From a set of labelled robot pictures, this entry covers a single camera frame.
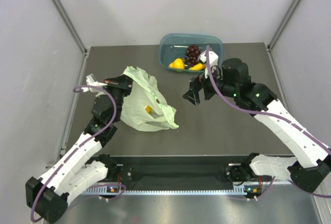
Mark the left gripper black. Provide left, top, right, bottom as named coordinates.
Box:
left=102, top=70, right=134, bottom=122

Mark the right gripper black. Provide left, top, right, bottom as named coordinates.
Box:
left=182, top=62, right=237, bottom=107

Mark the yellow banana fruit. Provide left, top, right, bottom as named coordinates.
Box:
left=189, top=63, right=205, bottom=71

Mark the light green plastic bag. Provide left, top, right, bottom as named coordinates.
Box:
left=95, top=65, right=180, bottom=132

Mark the yellow lemon fruit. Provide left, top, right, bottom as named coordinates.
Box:
left=169, top=58, right=185, bottom=70

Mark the dark red grape bunch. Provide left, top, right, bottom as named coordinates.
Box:
left=185, top=44, right=201, bottom=67

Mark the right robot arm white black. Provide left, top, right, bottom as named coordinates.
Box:
left=183, top=58, right=330, bottom=193

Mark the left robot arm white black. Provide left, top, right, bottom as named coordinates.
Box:
left=25, top=74, right=133, bottom=223

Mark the small yellow fruit in bag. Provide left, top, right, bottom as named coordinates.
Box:
left=145, top=106, right=152, bottom=113

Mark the teal plastic container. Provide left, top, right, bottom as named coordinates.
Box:
left=158, top=34, right=224, bottom=74

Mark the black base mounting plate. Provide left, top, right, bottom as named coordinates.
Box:
left=87, top=154, right=267, bottom=191

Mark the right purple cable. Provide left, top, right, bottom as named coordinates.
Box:
left=205, top=44, right=331, bottom=199

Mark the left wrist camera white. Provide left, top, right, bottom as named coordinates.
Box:
left=83, top=74, right=106, bottom=93

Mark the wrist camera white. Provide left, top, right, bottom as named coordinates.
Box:
left=83, top=74, right=106, bottom=93
left=198, top=50, right=219, bottom=78

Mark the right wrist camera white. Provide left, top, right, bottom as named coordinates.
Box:
left=198, top=50, right=219, bottom=78

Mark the grey slotted cable duct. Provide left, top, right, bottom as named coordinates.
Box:
left=82, top=184, right=259, bottom=196

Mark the aluminium rail profile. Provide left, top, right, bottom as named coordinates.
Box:
left=273, top=177, right=293, bottom=185

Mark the left aluminium frame post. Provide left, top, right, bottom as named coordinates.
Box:
left=51, top=0, right=87, bottom=54

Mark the aluminium frame post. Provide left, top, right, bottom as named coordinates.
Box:
left=51, top=0, right=87, bottom=54
left=266, top=0, right=302, bottom=53

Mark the right aluminium frame post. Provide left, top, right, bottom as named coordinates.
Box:
left=266, top=0, right=302, bottom=53

